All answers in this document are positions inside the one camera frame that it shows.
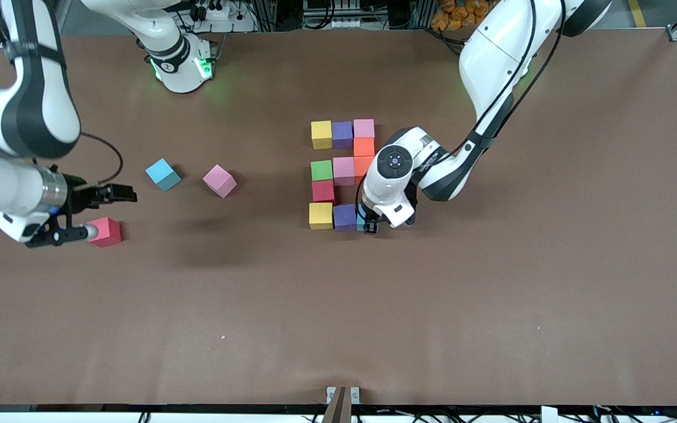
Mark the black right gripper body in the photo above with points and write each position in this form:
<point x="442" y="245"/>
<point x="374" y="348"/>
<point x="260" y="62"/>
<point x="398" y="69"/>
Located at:
<point x="77" y="196"/>

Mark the blue foam cube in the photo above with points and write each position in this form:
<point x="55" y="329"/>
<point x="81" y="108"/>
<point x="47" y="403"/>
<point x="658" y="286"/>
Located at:
<point x="360" y="224"/>
<point x="162" y="173"/>

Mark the purple foam cube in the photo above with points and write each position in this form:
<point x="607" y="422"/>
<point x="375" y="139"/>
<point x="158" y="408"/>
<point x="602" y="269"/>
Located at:
<point x="342" y="134"/>
<point x="344" y="218"/>

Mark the orange foam cube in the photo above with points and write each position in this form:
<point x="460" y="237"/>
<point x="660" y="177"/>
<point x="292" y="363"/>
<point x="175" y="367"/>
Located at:
<point x="364" y="147"/>
<point x="362" y="167"/>

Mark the yellow foam cube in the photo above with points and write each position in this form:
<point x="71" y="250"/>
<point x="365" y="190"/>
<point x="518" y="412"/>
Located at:
<point x="321" y="215"/>
<point x="321" y="135"/>

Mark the pink foam cube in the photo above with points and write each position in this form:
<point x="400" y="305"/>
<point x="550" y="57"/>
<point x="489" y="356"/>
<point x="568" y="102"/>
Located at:
<point x="219" y="180"/>
<point x="364" y="128"/>
<point x="343" y="171"/>

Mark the red foam cube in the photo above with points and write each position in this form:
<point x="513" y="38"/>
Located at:
<point x="323" y="191"/>
<point x="108" y="230"/>

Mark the green foam cube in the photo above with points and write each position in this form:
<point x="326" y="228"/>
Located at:
<point x="321" y="170"/>

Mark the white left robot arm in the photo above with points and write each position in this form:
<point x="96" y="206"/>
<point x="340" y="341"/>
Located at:
<point x="491" y="53"/>

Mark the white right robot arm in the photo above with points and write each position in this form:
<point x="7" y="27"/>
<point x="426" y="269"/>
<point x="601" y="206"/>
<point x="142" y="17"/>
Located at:
<point x="33" y="106"/>

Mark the brown table cover sheet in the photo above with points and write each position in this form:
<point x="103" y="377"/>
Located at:
<point x="338" y="294"/>

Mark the brown wooden strip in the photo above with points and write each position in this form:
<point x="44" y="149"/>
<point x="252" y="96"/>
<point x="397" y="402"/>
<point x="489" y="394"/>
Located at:
<point x="338" y="408"/>

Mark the white socket bar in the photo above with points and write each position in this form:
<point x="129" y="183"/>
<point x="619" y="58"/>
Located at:
<point x="347" y="23"/>

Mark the white power strip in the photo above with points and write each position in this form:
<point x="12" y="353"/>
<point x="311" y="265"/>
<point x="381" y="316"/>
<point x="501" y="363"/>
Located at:
<point x="215" y="12"/>

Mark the pile of orange items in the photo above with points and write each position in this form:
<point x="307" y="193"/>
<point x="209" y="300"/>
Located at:
<point x="456" y="14"/>

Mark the white label tag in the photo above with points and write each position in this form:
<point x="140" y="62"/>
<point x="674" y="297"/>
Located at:
<point x="549" y="416"/>

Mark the small metal bracket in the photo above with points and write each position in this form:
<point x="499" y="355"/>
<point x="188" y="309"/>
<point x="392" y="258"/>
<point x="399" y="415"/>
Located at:
<point x="330" y="393"/>

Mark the aluminium frame post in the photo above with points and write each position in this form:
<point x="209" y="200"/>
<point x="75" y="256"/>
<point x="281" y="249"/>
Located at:
<point x="267" y="13"/>
<point x="424" y="13"/>

